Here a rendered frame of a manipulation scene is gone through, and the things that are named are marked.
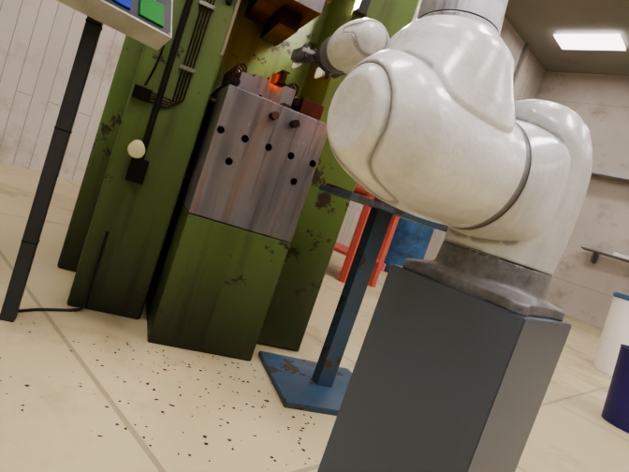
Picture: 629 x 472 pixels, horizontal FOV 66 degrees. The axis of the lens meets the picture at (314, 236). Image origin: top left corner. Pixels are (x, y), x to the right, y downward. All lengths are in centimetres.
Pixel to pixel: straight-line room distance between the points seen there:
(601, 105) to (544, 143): 1230
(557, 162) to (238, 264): 126
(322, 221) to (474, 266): 138
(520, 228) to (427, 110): 22
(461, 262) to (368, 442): 28
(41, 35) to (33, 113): 74
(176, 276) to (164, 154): 45
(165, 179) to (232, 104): 39
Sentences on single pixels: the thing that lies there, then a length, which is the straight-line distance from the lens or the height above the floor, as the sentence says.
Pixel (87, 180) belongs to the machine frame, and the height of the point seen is 41.
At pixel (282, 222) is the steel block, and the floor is 53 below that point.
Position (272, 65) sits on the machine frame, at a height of 115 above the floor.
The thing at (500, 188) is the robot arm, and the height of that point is 73.
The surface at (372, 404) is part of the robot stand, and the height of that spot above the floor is 41.
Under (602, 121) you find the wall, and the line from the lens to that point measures 1281.
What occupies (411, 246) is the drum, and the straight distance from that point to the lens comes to 665.
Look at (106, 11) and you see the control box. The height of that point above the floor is 94.
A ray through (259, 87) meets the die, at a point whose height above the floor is 95.
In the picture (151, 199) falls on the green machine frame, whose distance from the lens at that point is 186.
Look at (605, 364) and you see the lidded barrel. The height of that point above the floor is 7.
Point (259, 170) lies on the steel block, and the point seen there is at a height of 68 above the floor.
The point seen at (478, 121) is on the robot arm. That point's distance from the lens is 55.
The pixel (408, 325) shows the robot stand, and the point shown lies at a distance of 68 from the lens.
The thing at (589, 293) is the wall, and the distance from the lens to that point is 1200.
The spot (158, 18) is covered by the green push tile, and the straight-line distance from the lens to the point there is 158.
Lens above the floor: 65
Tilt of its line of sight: 4 degrees down
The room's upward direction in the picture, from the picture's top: 19 degrees clockwise
